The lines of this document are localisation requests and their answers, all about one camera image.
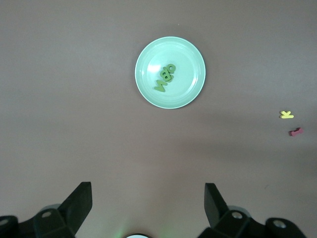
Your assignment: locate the dark red foam letter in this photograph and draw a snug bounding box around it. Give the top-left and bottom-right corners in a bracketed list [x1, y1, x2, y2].
[288, 127, 304, 137]

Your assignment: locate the brown table cover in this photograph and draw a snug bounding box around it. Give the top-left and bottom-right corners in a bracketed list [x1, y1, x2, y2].
[0, 0, 317, 238]

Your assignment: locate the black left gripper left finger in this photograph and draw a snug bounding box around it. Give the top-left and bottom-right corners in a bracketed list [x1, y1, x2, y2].
[0, 181, 93, 238]

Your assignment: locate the green foam letter N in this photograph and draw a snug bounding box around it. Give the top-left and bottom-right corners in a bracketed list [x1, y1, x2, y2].
[153, 78, 169, 94]

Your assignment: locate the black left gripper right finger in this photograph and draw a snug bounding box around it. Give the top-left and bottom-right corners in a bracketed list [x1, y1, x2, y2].
[199, 182, 306, 238]

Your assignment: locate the green plate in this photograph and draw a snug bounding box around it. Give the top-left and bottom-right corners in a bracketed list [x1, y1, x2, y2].
[134, 36, 207, 110]

